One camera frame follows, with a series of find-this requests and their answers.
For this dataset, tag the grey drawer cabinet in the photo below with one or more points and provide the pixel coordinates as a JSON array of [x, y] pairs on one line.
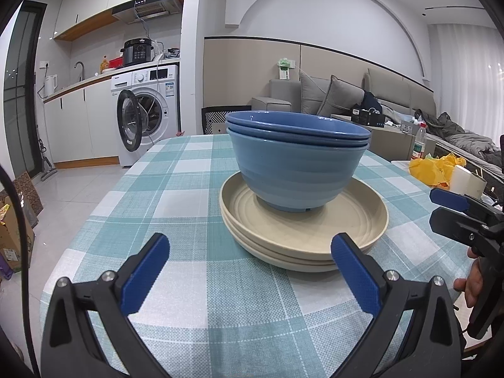
[[390, 141]]

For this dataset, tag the person's right hand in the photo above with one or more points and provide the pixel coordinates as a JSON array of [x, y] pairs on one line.
[[472, 283]]

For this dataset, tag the white kitchen cabinets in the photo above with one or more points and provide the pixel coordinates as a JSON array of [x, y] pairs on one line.
[[86, 0], [78, 126]]

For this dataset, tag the white upper kitchen cabinets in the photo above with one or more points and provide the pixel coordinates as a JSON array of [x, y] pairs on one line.
[[86, 0]]

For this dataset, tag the upright vacuum cleaner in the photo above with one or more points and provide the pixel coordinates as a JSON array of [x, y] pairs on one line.
[[49, 171]]

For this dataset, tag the yellow plastic bag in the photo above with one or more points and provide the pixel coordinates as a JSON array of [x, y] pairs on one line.
[[429, 169]]

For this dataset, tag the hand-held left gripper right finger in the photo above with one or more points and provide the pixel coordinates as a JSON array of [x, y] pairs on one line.
[[354, 271]]

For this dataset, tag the white washing machine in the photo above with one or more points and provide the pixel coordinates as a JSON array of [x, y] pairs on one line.
[[165, 86]]

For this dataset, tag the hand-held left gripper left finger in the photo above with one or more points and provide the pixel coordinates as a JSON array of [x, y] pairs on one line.
[[145, 271]]

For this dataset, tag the range hood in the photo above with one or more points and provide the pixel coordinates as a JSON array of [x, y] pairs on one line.
[[153, 8]]

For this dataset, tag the brown cardboard box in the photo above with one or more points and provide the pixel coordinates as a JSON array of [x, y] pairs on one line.
[[15, 244]]

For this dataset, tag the red container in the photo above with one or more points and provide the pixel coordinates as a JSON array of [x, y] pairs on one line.
[[116, 63]]

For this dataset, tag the patterned brown box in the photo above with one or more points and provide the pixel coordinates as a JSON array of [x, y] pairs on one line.
[[27, 189]]

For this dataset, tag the white curtain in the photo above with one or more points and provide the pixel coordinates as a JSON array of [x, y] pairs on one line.
[[464, 78]]

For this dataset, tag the dark grey jacket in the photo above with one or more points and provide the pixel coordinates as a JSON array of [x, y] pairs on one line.
[[441, 124]]

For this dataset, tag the dark blue bag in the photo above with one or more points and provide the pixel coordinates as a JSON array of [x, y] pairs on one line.
[[370, 100]]

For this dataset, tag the dark glass door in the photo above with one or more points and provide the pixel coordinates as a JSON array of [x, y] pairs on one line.
[[21, 94]]

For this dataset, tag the black box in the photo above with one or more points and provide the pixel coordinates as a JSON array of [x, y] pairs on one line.
[[366, 118]]

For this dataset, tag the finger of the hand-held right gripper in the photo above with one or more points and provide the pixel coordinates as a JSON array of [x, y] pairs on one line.
[[449, 222], [445, 197]]

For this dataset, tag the green white wall panel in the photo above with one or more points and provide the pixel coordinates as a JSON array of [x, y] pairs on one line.
[[285, 71]]

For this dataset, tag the grey duvet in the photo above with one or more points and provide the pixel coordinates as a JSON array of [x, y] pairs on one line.
[[476, 145]]

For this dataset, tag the white electric kettle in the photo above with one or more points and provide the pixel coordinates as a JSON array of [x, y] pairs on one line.
[[50, 86]]

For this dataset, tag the grey sofa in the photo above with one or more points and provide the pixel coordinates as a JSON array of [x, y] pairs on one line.
[[271, 106]]

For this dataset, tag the black pressure cooker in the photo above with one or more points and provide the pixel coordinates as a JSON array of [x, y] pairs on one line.
[[136, 53]]

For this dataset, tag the kitchen faucet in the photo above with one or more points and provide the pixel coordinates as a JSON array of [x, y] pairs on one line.
[[82, 71]]

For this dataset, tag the blue ribbed bowl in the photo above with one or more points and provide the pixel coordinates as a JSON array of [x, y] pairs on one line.
[[299, 143], [291, 120], [295, 177]]

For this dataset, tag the white lower kitchen cabinets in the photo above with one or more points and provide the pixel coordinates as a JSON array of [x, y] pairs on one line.
[[78, 126]]

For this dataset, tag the clear water bottle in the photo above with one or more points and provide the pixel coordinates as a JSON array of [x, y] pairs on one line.
[[419, 147]]

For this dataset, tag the grey cushion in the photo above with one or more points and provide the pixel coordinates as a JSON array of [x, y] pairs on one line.
[[311, 94], [338, 96]]

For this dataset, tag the yellow bottle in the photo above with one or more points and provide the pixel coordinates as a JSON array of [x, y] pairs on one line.
[[104, 65]]

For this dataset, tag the beige mug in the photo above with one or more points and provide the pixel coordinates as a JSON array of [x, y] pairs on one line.
[[478, 189]]

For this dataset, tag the beige round plate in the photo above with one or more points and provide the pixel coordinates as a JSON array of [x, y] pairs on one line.
[[354, 212], [311, 269], [307, 264]]

